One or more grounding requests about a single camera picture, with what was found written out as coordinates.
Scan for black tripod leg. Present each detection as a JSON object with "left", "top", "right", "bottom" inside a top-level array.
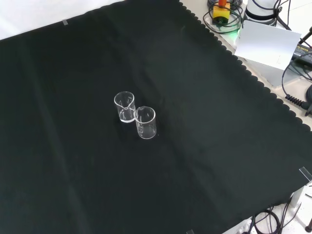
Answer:
[{"left": 299, "top": 25, "right": 312, "bottom": 44}]

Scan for pale board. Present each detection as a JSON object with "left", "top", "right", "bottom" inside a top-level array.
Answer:
[{"left": 234, "top": 19, "right": 302, "bottom": 71}]

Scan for black power adapter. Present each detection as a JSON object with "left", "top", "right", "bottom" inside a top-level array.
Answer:
[{"left": 291, "top": 41, "right": 312, "bottom": 64}]

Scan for yellow stop button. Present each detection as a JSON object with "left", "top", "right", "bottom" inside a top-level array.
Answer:
[{"left": 212, "top": 0, "right": 231, "bottom": 25}]

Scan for dark green looped cable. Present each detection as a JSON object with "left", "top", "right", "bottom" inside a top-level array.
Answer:
[{"left": 203, "top": 3, "right": 244, "bottom": 35}]

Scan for black scalloped bench cloth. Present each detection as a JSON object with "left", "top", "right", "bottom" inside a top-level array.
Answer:
[{"left": 0, "top": 0, "right": 312, "bottom": 234}]

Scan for clear glass beaker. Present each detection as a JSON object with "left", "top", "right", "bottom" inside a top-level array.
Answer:
[
  {"left": 113, "top": 91, "right": 136, "bottom": 123},
  {"left": 134, "top": 106, "right": 156, "bottom": 140}
]

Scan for black coiled cable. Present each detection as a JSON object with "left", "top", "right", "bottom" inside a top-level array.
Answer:
[{"left": 281, "top": 57, "right": 312, "bottom": 110}]

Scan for black floor cables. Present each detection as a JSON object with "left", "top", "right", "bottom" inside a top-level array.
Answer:
[{"left": 251, "top": 202, "right": 300, "bottom": 234}]

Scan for white power strip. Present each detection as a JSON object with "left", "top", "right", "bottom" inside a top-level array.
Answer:
[{"left": 229, "top": 218, "right": 254, "bottom": 234}]

